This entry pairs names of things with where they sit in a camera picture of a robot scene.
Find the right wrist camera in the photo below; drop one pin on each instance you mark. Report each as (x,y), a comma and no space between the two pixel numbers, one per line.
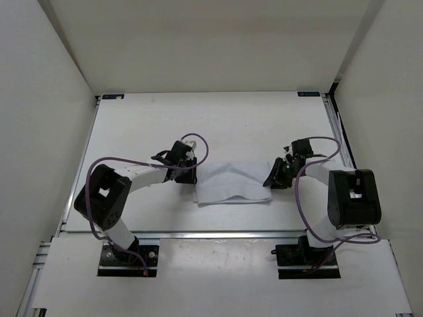
(301,148)

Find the blue label sticker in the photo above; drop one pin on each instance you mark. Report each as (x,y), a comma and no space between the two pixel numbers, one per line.
(308,94)
(112,96)

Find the right blue label sticker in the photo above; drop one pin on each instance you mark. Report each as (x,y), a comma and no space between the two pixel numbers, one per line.
(308,94)

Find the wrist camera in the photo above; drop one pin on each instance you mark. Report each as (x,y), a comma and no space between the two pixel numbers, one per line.
(301,148)
(182,151)

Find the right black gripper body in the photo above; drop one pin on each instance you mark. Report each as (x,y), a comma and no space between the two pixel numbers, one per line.
(289,172)

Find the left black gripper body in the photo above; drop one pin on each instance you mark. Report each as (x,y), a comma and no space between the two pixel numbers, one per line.
(182,165)

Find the left blue label sticker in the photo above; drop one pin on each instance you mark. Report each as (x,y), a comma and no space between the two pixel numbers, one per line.
(112,96)

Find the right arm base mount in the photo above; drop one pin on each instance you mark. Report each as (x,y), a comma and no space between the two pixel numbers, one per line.
(301,261)

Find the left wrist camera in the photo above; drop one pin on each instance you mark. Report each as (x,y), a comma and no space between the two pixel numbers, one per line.
(182,151)

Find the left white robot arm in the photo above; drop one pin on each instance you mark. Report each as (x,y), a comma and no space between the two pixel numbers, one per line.
(102,199)

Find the white skirt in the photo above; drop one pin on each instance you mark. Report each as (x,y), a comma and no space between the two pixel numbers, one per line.
(232,182)

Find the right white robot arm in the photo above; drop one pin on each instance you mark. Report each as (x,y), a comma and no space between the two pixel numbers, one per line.
(352,197)

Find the aluminium frame rail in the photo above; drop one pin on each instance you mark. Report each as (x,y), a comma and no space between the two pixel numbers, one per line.
(338,130)

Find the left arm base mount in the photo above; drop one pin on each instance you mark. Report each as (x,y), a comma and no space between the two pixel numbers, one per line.
(113,263)

